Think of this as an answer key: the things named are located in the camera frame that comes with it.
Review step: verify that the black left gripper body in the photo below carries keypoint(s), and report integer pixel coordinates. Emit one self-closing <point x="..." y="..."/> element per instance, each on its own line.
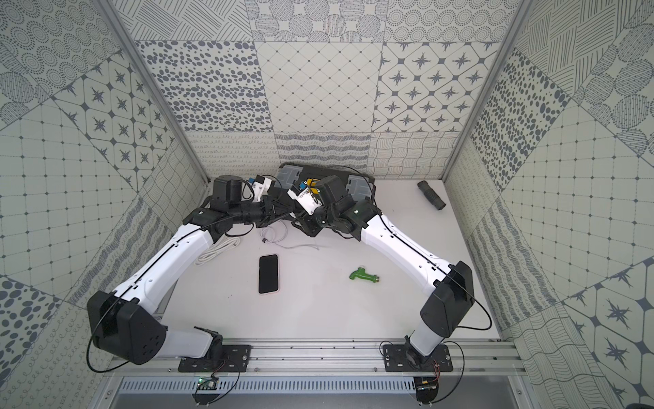
<point x="281" y="205"/>

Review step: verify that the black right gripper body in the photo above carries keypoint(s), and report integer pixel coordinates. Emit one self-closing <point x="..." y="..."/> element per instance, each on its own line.
<point x="323" y="216"/>

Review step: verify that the black phone pink case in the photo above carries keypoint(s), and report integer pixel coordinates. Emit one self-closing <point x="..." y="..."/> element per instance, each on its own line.
<point x="268" y="275"/>

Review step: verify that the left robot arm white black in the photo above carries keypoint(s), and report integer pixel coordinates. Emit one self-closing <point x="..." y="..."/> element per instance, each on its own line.
<point x="122" y="321"/>

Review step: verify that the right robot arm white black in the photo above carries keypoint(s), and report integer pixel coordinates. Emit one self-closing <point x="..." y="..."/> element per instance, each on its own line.
<point x="326" y="204"/>

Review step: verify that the green plastic toy tool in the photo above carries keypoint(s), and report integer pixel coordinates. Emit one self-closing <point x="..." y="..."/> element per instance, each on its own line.
<point x="360" y="273"/>

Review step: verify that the black cylindrical object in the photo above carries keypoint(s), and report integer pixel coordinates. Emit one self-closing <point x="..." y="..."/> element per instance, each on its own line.
<point x="432" y="197"/>

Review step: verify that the left circuit board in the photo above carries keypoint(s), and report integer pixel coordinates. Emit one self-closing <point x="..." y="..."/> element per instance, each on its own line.
<point x="210" y="385"/>

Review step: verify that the circuit board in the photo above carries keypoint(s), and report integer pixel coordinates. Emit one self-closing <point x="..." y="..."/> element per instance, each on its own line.
<point x="426" y="390"/>
<point x="210" y="385"/>

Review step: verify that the right circuit board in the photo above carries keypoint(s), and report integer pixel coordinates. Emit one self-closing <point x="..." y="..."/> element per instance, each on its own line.
<point x="426" y="390"/>

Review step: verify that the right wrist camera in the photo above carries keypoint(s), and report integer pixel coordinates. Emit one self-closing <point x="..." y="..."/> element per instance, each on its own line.
<point x="306" y="195"/>

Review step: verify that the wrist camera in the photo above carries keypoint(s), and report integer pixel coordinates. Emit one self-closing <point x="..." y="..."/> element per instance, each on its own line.
<point x="260" y="186"/>
<point x="306" y="195"/>

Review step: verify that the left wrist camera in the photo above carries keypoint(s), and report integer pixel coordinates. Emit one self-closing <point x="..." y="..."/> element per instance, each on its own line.
<point x="260" y="186"/>

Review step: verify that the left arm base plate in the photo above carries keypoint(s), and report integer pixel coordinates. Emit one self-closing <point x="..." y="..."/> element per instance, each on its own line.
<point x="227" y="358"/>

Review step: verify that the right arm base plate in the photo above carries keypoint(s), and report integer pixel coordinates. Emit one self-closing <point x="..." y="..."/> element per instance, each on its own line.
<point x="402" y="358"/>

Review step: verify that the aluminium rail frame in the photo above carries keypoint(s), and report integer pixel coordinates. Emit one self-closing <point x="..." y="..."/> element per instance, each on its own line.
<point x="261" y="357"/>

